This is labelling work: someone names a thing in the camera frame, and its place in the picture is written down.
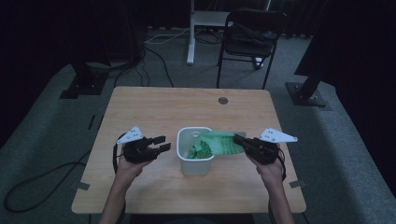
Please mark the dark cloth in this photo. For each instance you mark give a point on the dark cloth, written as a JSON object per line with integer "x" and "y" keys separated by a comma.
{"x": 252, "y": 37}

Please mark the grey round table grommet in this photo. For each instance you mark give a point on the grey round table grommet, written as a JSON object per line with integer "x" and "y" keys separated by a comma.
{"x": 223, "y": 100}

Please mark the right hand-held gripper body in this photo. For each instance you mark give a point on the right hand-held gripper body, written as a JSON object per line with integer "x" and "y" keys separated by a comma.
{"x": 263, "y": 152}

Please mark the black folding chair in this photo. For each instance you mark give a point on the black folding chair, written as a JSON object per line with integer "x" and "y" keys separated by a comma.
{"x": 222, "y": 62}

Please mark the black stand base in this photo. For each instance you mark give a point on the black stand base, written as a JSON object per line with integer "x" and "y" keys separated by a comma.
{"x": 306, "y": 96}
{"x": 84, "y": 87}

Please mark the small white object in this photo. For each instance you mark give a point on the small white object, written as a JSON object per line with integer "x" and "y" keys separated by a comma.
{"x": 259, "y": 62}

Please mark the grey tape piece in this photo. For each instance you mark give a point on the grey tape piece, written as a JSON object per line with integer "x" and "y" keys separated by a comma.
{"x": 81, "y": 186}
{"x": 297, "y": 184}

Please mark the person's left hand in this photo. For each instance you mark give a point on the person's left hand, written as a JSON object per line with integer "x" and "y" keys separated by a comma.
{"x": 129, "y": 171}

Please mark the white desk leg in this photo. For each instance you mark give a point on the white desk leg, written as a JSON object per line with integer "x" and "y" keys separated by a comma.
{"x": 190, "y": 46}

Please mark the person's right hand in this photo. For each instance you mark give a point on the person's right hand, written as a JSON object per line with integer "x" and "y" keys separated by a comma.
{"x": 271, "y": 174}

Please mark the black floor tape strip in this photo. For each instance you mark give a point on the black floor tape strip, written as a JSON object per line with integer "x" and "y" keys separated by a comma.
{"x": 91, "y": 122}

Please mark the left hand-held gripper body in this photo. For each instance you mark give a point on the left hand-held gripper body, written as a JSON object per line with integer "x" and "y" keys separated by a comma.
{"x": 137, "y": 152}

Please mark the green plastic trash bag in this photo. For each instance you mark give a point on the green plastic trash bag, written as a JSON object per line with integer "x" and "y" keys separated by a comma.
{"x": 218, "y": 143}

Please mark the white plastic bin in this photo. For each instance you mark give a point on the white plastic bin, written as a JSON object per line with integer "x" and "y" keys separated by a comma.
{"x": 196, "y": 168}

